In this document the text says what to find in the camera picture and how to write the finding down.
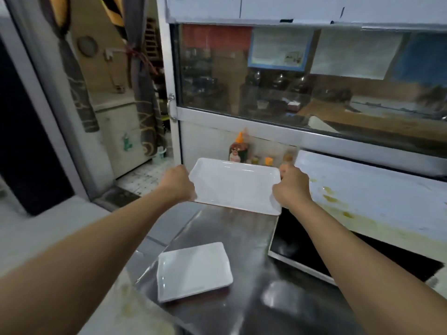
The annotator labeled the white cabinet green print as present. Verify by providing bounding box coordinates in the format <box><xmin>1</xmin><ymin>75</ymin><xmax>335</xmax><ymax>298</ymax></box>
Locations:
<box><xmin>94</xmin><ymin>100</ymin><xmax>144</xmax><ymax>178</ymax></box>

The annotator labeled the white paper notice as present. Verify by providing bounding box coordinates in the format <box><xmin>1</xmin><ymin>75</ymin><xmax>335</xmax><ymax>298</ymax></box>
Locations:
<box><xmin>310</xmin><ymin>28</ymin><xmax>404</xmax><ymax>80</ymax></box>

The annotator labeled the white rectangular plate red underside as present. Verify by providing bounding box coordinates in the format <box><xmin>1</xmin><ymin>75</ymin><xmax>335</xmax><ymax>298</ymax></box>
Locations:
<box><xmin>188</xmin><ymin>157</ymin><xmax>282</xmax><ymax>216</ymax></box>

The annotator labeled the white microwave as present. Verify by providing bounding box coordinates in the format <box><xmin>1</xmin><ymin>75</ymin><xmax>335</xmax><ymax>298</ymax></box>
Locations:
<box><xmin>268</xmin><ymin>149</ymin><xmax>447</xmax><ymax>287</ymax></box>

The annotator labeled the blue bordered poster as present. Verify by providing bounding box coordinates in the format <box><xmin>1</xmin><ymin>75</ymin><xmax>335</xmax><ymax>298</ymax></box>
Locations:
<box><xmin>248</xmin><ymin>27</ymin><xmax>315</xmax><ymax>72</ymax></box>

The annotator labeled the white tilted board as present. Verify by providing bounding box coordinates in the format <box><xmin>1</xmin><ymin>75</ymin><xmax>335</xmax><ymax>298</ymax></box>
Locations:
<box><xmin>308</xmin><ymin>115</ymin><xmax>341</xmax><ymax>134</ymax></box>

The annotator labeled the stainless steel table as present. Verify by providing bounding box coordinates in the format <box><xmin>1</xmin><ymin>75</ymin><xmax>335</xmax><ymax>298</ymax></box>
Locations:
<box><xmin>124</xmin><ymin>202</ymin><xmax>364</xmax><ymax>335</ymax></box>

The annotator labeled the red poster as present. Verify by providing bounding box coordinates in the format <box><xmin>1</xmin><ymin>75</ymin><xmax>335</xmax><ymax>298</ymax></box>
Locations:
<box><xmin>181</xmin><ymin>25</ymin><xmax>252</xmax><ymax>51</ymax></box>

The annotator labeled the person's right forearm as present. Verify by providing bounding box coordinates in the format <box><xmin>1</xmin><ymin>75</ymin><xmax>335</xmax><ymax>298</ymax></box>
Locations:
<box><xmin>297</xmin><ymin>202</ymin><xmax>447</xmax><ymax>335</ymax></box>

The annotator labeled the large ketchup bottle orange cap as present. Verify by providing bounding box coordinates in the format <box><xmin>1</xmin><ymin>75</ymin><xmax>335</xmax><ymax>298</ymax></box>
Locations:
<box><xmin>229</xmin><ymin>131</ymin><xmax>251</xmax><ymax>164</ymax></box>

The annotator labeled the low grey cabinet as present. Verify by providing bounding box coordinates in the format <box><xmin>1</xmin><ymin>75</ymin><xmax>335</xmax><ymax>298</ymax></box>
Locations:
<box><xmin>122</xmin><ymin>201</ymin><xmax>207</xmax><ymax>276</ymax></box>

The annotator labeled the glass window aluminium frame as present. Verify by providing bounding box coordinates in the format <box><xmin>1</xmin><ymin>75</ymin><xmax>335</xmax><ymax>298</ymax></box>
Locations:
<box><xmin>157</xmin><ymin>0</ymin><xmax>447</xmax><ymax>178</ymax></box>

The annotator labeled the wooden kitchen counter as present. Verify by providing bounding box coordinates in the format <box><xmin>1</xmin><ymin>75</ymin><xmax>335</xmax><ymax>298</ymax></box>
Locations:
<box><xmin>297</xmin><ymin>99</ymin><xmax>447</xmax><ymax>143</ymax></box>

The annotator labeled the whiteboard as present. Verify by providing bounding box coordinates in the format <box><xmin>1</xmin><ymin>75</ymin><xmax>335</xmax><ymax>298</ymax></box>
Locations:
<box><xmin>165</xmin><ymin>0</ymin><xmax>447</xmax><ymax>32</ymax></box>

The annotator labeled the person's left forearm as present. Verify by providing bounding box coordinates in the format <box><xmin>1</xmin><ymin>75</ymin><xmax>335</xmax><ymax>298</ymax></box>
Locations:
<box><xmin>0</xmin><ymin>195</ymin><xmax>189</xmax><ymax>335</ymax></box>

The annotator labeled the person's left hand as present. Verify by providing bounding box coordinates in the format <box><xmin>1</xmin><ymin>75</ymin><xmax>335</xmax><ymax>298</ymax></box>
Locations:
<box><xmin>159</xmin><ymin>165</ymin><xmax>197</xmax><ymax>206</ymax></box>

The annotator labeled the black upright refrigerator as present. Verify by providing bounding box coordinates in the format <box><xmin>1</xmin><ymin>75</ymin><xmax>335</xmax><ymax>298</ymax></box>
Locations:
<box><xmin>0</xmin><ymin>34</ymin><xmax>76</xmax><ymax>217</ymax></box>

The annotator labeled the person's right hand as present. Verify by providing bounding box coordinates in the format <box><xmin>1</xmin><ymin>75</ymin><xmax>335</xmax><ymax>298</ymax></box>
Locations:
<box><xmin>271</xmin><ymin>163</ymin><xmax>313</xmax><ymax>210</ymax></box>

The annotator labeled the white plate orange print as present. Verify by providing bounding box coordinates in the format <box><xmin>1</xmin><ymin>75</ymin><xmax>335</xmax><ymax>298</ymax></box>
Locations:
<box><xmin>156</xmin><ymin>242</ymin><xmax>234</xmax><ymax>303</ymax></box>

